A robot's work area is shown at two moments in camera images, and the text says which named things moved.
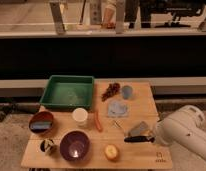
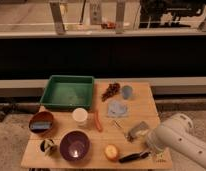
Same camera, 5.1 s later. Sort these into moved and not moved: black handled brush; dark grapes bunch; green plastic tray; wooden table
Moved: black handled brush
Not moved: dark grapes bunch; wooden table; green plastic tray
